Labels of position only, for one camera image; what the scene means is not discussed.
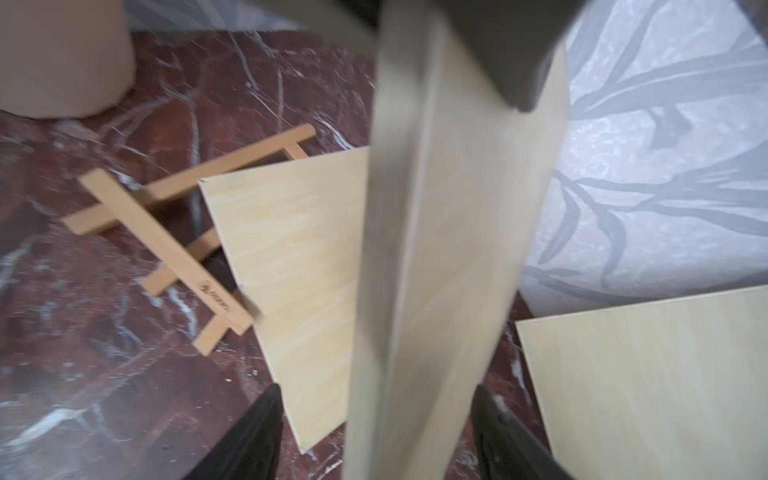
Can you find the light plywood board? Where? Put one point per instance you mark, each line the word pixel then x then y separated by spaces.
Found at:
pixel 292 235
pixel 673 389
pixel 456 183

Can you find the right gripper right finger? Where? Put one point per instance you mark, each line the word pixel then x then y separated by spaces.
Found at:
pixel 505 448

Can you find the wooden easel frame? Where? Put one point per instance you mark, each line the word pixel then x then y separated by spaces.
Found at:
pixel 181 263

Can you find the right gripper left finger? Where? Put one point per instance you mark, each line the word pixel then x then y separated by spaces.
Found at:
pixel 251 447

